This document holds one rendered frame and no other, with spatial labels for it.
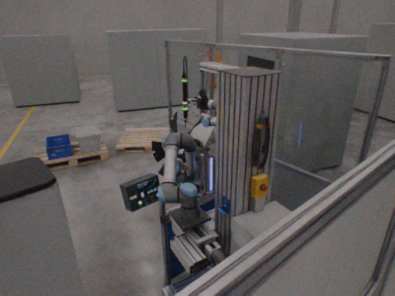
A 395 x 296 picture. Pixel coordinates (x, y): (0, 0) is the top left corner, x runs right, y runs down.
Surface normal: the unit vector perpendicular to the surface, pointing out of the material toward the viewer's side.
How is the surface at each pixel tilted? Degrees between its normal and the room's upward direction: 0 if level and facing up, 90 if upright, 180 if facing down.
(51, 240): 90
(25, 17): 90
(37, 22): 90
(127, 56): 90
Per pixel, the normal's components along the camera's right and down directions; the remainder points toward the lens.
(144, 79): 0.32, 0.38
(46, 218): 0.65, 0.30
